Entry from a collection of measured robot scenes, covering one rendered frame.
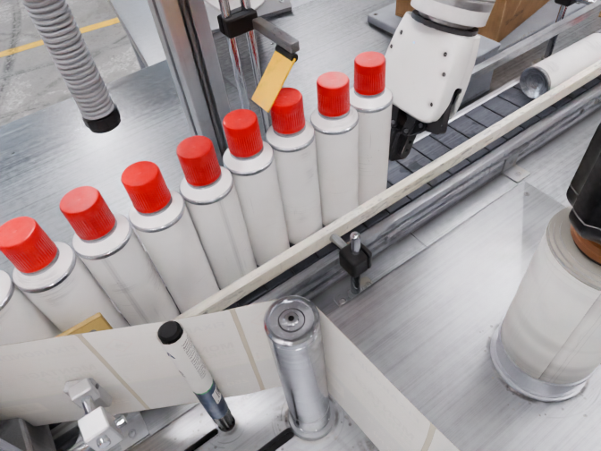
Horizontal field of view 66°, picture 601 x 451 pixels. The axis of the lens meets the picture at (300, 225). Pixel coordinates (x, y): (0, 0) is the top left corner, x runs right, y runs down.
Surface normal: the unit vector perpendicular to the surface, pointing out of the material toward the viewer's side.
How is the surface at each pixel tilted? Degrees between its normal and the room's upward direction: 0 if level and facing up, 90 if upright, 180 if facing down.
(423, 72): 70
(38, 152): 0
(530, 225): 0
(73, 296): 90
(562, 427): 0
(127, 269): 90
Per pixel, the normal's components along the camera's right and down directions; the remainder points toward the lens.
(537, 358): -0.69, 0.56
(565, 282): -0.86, 0.45
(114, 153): -0.09, -0.66
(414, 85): -0.79, 0.20
